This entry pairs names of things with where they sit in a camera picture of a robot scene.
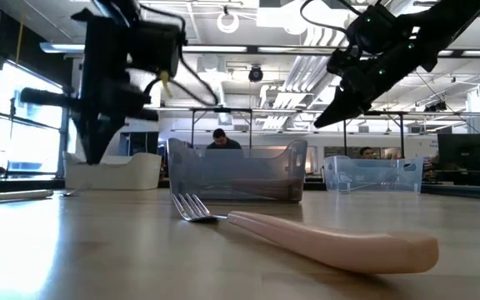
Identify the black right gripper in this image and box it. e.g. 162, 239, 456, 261
313, 39, 423, 128

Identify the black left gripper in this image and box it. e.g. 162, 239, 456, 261
19, 10, 160, 165

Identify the black fork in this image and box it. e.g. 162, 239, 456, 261
346, 170, 402, 193

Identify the wooden-handled fork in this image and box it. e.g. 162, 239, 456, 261
172, 192, 440, 276

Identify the dark background cabinet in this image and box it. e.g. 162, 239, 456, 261
117, 131, 160, 157

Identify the white plastic bin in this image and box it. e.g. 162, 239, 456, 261
63, 151, 163, 192

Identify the clear plastic bin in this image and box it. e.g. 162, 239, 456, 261
323, 155, 425, 195

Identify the smoky grey plastic bin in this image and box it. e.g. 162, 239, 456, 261
167, 137, 309, 205

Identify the ceiling strip light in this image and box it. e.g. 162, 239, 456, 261
181, 44, 248, 53

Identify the yellow cable tag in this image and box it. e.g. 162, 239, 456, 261
160, 71, 173, 100

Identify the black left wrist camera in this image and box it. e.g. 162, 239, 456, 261
131, 20, 183, 78

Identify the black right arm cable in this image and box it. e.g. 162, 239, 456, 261
299, 0, 352, 35

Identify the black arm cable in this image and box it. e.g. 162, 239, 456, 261
139, 3, 220, 108
299, 0, 352, 35

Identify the black overhead camera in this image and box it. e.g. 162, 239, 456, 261
247, 65, 264, 83

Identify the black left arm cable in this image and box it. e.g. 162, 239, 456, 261
139, 3, 220, 108

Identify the round ceiling ring lamp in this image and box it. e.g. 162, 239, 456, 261
217, 11, 240, 34

